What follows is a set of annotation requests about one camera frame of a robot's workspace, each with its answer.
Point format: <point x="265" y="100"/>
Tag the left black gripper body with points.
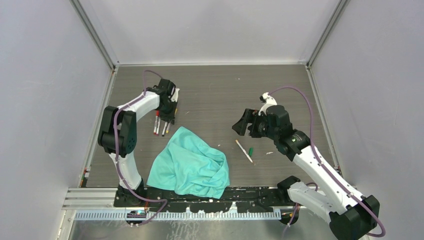
<point x="167" y="112"/>

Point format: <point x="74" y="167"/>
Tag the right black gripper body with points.
<point x="260" y="125"/>

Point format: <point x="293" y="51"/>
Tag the magenta-tipped white pen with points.
<point x="157" y="130"/>

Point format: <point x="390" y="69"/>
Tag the red-tipped white pen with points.
<point x="155" y="123"/>

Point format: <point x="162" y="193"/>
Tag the black-tipped white pen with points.
<point x="164" y="129"/>

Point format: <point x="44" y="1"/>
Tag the yellow-tipped white pen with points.
<point x="244" y="151"/>

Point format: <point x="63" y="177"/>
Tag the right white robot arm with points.
<point x="349" y="214"/>

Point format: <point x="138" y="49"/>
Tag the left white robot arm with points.
<point x="118" y="136"/>

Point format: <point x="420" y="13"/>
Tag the teal cloth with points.
<point x="189" y="166"/>

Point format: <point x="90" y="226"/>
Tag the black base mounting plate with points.
<point x="247" y="199"/>

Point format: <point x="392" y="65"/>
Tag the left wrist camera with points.
<point x="175" y="95"/>

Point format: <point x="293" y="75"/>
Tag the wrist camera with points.
<point x="268" y="101"/>
<point x="175" y="95"/>

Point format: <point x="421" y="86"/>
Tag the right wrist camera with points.
<point x="268" y="101"/>

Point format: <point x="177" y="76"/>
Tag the slotted aluminium rail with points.
<point x="139" y="215"/>

